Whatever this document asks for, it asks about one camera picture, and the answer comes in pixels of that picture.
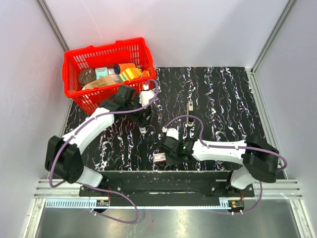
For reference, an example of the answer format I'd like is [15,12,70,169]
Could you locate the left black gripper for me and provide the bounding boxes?
[126,94,155,128]

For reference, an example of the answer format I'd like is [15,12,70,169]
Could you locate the red white staple box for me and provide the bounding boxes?
[153,153,166,163]

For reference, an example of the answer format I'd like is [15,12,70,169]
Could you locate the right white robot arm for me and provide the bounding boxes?
[159,135,279,196]

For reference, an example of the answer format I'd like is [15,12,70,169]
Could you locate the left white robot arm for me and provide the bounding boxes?
[45,85,157,196]

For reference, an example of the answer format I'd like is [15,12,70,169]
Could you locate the yellow green snack pack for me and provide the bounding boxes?
[119,67,142,82]

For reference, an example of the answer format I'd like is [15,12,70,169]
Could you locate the brown cardboard box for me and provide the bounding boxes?
[82,75,116,90]

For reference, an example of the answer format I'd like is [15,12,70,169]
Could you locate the orange blue cylinder can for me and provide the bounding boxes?
[113,62,136,74]

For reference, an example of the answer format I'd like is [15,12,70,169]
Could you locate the teal small box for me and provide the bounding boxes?
[95,67,108,79]

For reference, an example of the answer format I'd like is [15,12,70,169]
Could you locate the red plastic shopping basket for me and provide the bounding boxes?
[62,37,157,115]

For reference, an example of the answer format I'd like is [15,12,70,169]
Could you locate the brown round cookie pack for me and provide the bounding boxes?
[78,68,96,86]

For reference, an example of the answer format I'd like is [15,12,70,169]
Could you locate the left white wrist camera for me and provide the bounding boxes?
[139,84,155,107]

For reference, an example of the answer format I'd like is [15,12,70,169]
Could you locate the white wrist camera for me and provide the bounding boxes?
[162,127,179,140]
[139,84,155,107]

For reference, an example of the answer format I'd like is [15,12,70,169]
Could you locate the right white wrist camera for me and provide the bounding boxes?
[162,127,179,140]

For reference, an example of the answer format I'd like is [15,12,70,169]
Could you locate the white slotted cable duct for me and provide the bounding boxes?
[45,194,233,211]

